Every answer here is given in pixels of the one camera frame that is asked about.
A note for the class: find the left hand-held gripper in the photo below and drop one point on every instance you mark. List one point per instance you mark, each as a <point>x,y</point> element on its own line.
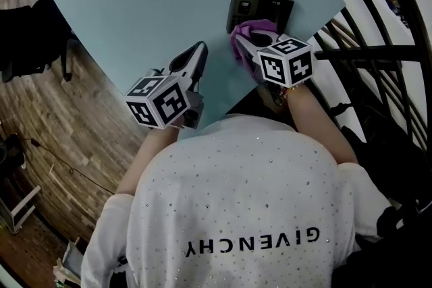
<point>162,104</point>

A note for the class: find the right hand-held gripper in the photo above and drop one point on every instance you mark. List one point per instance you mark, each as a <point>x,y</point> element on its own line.
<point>287,64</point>

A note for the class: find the purple cloth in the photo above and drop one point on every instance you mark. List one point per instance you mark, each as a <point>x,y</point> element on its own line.
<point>249,27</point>

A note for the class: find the black keypad access terminal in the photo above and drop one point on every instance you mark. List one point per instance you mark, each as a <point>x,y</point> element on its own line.
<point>266,6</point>

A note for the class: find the person's left forearm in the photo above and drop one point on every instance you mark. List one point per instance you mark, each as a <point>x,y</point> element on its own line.
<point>145,158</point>

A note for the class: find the person's right forearm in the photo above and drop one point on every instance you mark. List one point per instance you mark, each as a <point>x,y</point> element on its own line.
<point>314,121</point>

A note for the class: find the black metal railing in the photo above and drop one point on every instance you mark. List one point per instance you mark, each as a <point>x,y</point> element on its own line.
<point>371,54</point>

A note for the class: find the white studded t-shirt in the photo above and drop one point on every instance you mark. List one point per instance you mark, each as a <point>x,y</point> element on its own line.
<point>236,195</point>

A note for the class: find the black mesh office chair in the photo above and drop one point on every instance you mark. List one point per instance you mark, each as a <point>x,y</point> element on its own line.
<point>405,246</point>
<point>23,37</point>

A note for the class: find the black waste bin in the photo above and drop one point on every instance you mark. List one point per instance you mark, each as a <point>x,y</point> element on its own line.
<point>11,150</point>

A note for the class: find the white paper bag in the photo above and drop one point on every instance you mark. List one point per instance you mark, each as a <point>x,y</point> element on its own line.
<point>71,259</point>

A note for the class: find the white desk frame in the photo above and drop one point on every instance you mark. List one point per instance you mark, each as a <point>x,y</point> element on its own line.
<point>27,199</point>

